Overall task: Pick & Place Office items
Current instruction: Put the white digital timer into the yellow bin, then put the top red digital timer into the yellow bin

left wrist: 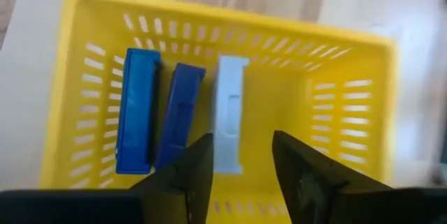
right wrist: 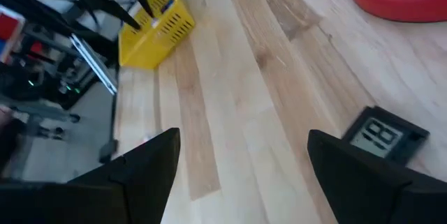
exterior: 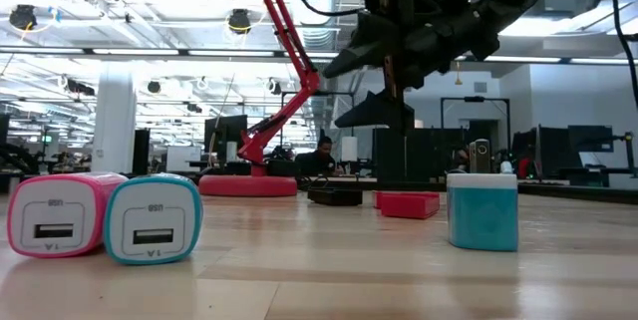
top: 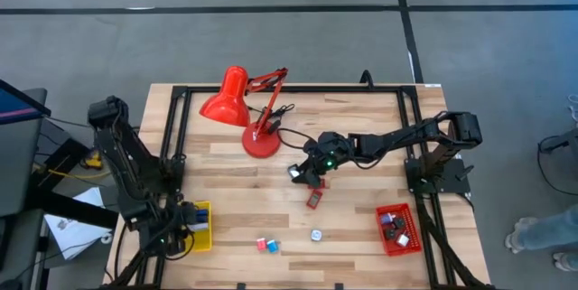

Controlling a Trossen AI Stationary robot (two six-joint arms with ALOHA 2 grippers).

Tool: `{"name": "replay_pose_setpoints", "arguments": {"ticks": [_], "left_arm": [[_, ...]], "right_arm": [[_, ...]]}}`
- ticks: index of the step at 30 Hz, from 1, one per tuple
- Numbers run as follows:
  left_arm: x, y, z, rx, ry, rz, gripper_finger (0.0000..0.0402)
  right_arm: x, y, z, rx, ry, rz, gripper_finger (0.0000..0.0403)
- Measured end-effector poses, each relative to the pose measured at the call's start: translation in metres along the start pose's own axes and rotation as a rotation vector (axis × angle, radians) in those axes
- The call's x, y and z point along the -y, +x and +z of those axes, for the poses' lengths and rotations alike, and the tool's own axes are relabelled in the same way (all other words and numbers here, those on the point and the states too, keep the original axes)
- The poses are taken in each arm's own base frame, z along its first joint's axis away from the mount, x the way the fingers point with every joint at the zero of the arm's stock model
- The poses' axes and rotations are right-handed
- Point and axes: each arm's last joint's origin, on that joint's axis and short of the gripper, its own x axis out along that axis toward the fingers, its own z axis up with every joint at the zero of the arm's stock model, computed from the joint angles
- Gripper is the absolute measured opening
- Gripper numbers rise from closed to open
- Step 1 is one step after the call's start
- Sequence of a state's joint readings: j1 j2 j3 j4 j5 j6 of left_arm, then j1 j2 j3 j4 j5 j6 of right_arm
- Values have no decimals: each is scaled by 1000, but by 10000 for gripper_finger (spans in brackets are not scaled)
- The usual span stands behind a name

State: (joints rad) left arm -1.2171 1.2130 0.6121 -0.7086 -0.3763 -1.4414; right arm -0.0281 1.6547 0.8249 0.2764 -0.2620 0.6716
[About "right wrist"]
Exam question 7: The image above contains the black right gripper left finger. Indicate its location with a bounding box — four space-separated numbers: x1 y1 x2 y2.
0 128 182 224

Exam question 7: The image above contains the black electronics box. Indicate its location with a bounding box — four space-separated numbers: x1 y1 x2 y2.
0 61 102 112

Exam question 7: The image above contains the silver metal bracket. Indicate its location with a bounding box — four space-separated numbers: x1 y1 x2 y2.
69 33 119 96

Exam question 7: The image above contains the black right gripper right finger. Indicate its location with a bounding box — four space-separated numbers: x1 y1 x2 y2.
307 129 447 224

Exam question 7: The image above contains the red blue box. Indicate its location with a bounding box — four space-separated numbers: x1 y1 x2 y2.
0 6 25 63

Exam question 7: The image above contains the yellow plastic basket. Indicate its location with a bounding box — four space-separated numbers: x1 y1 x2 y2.
117 0 196 70

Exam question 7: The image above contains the black aluminium table frame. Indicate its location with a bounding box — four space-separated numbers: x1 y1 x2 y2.
0 0 203 164

